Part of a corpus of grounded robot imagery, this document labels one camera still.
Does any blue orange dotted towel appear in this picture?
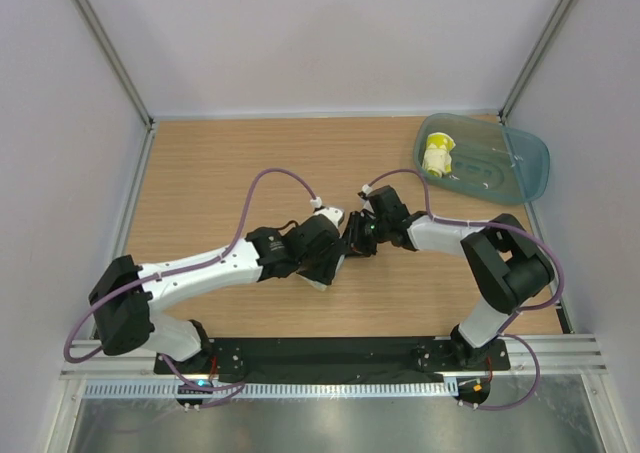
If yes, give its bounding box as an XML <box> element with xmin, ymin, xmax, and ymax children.
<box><xmin>297</xmin><ymin>269</ymin><xmax>334</xmax><ymax>291</ymax></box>

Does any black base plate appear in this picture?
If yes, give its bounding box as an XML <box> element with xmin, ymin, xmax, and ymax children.
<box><xmin>173</xmin><ymin>336</ymin><xmax>511</xmax><ymax>375</ymax></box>

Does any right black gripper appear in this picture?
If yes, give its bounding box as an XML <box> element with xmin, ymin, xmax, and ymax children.
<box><xmin>339</xmin><ymin>211</ymin><xmax>390</xmax><ymax>259</ymax></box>

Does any left aluminium frame post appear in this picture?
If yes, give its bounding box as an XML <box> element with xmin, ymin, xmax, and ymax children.
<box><xmin>58</xmin><ymin>0</ymin><xmax>155</xmax><ymax>130</ymax></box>

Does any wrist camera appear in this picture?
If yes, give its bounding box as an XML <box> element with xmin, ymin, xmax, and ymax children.
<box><xmin>367</xmin><ymin>185</ymin><xmax>410</xmax><ymax>223</ymax></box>
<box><xmin>284</xmin><ymin>215</ymin><xmax>339</xmax><ymax>262</ymax></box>

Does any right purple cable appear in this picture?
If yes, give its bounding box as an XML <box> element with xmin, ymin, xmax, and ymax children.
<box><xmin>359</xmin><ymin>168</ymin><xmax>566</xmax><ymax>413</ymax></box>

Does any white slotted cable duct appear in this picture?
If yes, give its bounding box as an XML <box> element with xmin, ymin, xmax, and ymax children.
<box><xmin>83</xmin><ymin>377</ymin><xmax>458</xmax><ymax>400</ymax></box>

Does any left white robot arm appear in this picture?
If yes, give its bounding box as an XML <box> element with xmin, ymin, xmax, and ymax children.
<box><xmin>89</xmin><ymin>217</ymin><xmax>344</xmax><ymax>373</ymax></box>

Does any yellow green patterned towel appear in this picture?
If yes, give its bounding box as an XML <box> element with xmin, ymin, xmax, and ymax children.
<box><xmin>422</xmin><ymin>132</ymin><xmax>456</xmax><ymax>178</ymax></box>

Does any aluminium frame post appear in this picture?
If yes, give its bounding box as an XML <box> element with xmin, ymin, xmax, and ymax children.
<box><xmin>498</xmin><ymin>0</ymin><xmax>579</xmax><ymax>125</ymax></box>
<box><xmin>58</xmin><ymin>0</ymin><xmax>155</xmax><ymax>130</ymax></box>

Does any front aluminium rail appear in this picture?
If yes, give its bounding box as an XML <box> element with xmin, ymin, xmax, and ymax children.
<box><xmin>59</xmin><ymin>334</ymin><xmax>607</xmax><ymax>380</ymax></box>

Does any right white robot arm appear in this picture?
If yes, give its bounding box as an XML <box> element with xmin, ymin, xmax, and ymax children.
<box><xmin>343</xmin><ymin>210</ymin><xmax>555</xmax><ymax>369</ymax></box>

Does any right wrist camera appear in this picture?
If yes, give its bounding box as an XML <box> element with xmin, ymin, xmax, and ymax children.
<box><xmin>367</xmin><ymin>185</ymin><xmax>410</xmax><ymax>223</ymax></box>

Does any clear blue plastic tray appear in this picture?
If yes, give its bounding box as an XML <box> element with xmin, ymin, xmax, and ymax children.
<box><xmin>413</xmin><ymin>113</ymin><xmax>550</xmax><ymax>206</ymax></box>

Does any right aluminium frame post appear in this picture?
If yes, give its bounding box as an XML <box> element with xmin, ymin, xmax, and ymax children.
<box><xmin>498</xmin><ymin>0</ymin><xmax>579</xmax><ymax>125</ymax></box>

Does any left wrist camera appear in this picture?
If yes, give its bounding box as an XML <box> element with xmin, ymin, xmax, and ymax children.
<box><xmin>284</xmin><ymin>215</ymin><xmax>339</xmax><ymax>262</ymax></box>

